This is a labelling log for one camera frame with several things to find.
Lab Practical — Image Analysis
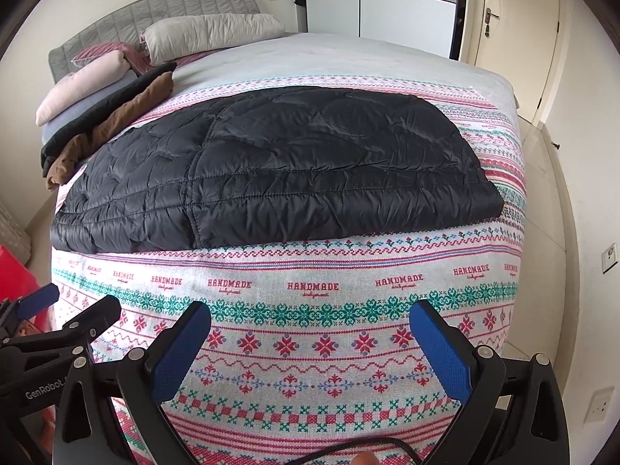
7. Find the grey padded headboard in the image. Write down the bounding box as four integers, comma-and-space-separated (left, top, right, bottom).
47, 0, 262, 76

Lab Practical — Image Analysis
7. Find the cream door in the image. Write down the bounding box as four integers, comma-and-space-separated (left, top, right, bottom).
460, 0, 563, 124

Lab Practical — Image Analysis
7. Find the brown folded garment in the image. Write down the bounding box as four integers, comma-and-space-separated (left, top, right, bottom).
46, 72, 175, 191

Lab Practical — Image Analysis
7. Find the red bag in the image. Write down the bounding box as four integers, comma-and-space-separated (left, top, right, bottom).
0, 245, 54, 335

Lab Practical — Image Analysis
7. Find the black cable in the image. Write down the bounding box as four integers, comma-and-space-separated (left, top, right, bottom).
300, 438, 427, 465

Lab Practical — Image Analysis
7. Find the plain wall socket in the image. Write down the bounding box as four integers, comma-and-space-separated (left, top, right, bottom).
584, 387, 617, 423

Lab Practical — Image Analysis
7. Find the bed with pale sheet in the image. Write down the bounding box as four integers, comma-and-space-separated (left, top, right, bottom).
41, 31, 514, 156

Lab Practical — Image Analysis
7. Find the pink striped pillow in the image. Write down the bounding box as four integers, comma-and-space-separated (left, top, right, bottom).
72, 41, 152, 78
172, 48, 224, 66

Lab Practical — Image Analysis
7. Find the small cream pillow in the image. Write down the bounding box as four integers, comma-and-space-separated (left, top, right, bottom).
35, 50, 131, 127

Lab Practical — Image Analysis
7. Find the large cream pillow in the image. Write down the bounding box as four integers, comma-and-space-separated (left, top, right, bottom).
143, 13, 286, 66

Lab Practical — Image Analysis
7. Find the white wardrobe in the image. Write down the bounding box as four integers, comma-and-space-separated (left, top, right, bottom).
300, 0, 470, 61

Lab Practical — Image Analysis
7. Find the black folded garment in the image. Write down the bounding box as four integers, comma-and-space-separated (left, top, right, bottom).
40, 61, 178, 177

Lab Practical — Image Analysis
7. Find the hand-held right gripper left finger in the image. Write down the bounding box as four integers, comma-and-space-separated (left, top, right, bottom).
51, 300, 214, 465

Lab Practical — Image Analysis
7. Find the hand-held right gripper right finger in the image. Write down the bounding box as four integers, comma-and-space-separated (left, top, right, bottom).
408, 299, 571, 465

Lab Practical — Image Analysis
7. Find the patterned knit-print blanket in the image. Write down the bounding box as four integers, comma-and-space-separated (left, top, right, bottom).
51, 75, 529, 465

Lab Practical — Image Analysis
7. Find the black quilted jacket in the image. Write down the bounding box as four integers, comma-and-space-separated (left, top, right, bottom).
50, 86, 505, 254

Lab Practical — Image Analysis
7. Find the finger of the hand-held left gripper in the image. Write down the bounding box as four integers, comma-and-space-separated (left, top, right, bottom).
60, 294, 122, 350
0, 283, 60, 325

